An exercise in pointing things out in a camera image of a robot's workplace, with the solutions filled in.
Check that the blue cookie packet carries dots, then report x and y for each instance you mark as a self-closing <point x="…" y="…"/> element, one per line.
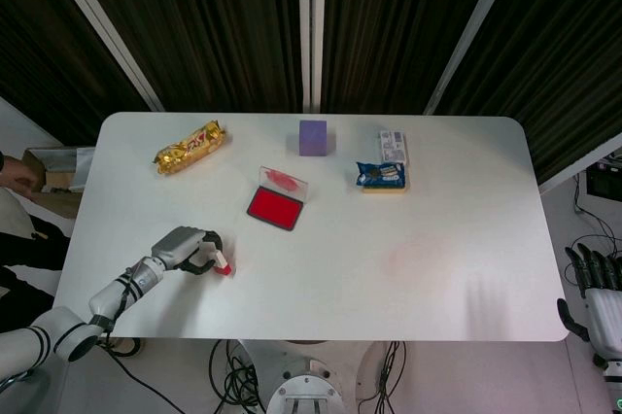
<point x="381" y="174"/>

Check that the red ink pad clear lid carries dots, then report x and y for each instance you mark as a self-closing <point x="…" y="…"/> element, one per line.
<point x="274" y="207"/>

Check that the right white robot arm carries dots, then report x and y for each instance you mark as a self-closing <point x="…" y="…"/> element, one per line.
<point x="613" y="380"/>

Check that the white partition post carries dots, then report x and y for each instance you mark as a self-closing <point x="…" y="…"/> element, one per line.
<point x="102" y="27"/>
<point x="469" y="30"/>
<point x="311" y="27"/>

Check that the black curtain panel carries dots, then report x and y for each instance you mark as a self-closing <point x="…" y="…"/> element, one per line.
<point x="44" y="59"/>
<point x="209" y="25"/>
<point x="398" y="20"/>
<point x="568" y="54"/>

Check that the chrome bar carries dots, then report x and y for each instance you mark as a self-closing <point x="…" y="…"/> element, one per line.
<point x="14" y="377"/>

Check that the purple box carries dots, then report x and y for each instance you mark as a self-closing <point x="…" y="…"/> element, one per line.
<point x="312" y="138"/>

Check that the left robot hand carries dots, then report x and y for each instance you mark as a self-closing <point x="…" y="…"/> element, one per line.
<point x="177" y="246"/>

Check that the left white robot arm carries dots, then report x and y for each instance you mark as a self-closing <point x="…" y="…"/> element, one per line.
<point x="63" y="326"/>

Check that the small white block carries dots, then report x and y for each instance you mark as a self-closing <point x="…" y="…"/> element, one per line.
<point x="223" y="265"/>

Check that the grey plastic bag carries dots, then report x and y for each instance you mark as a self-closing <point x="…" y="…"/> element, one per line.
<point x="68" y="163"/>

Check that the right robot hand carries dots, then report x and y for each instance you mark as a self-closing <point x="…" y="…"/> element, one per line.
<point x="605" y="317"/>

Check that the white printed packet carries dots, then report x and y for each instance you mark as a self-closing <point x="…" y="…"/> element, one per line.
<point x="392" y="146"/>

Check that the round robot base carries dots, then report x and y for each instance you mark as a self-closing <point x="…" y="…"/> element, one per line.
<point x="305" y="389"/>

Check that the gold snack packet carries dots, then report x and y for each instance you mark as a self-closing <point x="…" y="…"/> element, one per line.
<point x="189" y="148"/>

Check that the cardboard box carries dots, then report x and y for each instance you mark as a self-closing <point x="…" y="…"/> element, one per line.
<point x="53" y="200"/>

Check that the bystander bare hand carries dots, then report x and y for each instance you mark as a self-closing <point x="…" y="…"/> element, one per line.
<point x="19" y="173"/>

